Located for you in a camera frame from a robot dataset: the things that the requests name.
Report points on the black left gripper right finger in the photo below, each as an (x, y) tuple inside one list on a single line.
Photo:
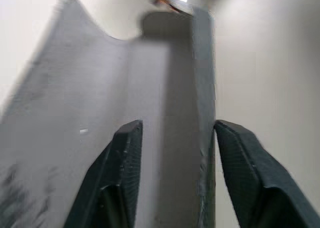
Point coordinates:
[(252, 188)]

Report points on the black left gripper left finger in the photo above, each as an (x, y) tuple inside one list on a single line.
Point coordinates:
[(117, 178)]

